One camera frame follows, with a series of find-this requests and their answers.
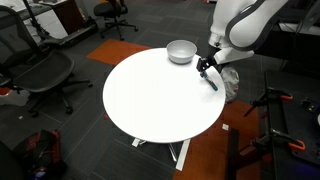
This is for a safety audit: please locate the black workbench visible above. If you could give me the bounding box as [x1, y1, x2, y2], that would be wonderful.
[264, 69, 320, 180]

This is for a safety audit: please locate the red and black backpack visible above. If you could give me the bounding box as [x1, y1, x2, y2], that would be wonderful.
[11, 129, 68, 180]

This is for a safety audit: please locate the grey bowl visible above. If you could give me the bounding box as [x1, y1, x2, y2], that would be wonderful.
[166, 39, 198, 65]

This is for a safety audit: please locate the black mesh office chair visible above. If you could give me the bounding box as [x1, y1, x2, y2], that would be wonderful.
[0, 4, 94, 118]

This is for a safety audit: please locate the black swivel office chair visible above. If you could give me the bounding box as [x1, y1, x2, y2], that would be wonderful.
[93, 0, 139, 42]

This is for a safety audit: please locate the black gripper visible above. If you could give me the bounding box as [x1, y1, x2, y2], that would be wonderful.
[195, 55, 218, 78]

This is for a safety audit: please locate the black tripod stand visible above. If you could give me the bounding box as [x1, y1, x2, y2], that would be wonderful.
[21, 0, 51, 41]

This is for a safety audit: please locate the orange handled black clamp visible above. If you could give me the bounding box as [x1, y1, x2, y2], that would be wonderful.
[249, 128, 307, 155]
[243, 86, 294, 118]

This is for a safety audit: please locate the white table base leg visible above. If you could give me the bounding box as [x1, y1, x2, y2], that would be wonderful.
[167, 138, 192, 172]
[131, 137, 148, 148]

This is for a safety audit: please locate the white plastic bag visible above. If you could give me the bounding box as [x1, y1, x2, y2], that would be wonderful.
[220, 65, 240, 104]

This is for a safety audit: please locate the teal capped pen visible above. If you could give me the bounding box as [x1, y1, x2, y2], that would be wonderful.
[199, 70, 219, 92]

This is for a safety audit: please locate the wood panel desk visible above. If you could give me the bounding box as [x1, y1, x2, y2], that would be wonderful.
[16, 0, 85, 40]

